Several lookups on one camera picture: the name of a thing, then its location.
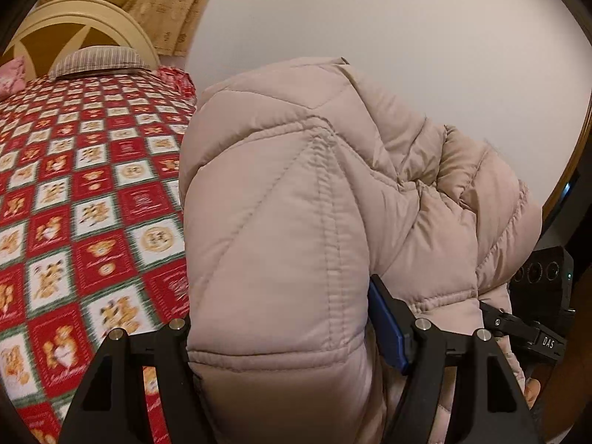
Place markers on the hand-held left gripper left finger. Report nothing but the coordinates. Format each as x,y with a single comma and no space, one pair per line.
178,347

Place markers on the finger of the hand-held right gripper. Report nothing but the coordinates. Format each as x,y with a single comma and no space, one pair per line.
508,323

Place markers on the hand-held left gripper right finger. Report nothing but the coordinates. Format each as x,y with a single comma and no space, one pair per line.
386,320

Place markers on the beige puffer jacket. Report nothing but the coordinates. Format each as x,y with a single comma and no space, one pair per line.
300,217

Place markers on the red checkered printed blanket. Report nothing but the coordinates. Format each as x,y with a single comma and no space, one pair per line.
92,194

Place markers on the red patterned pillow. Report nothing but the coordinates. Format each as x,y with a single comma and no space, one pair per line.
178,78

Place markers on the striped pillow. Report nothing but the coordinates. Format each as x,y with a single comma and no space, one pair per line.
97,60

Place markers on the pink pillow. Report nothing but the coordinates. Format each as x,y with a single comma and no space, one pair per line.
11,76

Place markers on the beige patterned curtain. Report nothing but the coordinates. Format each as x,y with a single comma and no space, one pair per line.
162,4

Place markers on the cream wooden headboard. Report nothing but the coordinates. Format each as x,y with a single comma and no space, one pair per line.
69,14

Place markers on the wooden door frame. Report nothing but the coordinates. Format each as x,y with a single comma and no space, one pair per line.
572,171

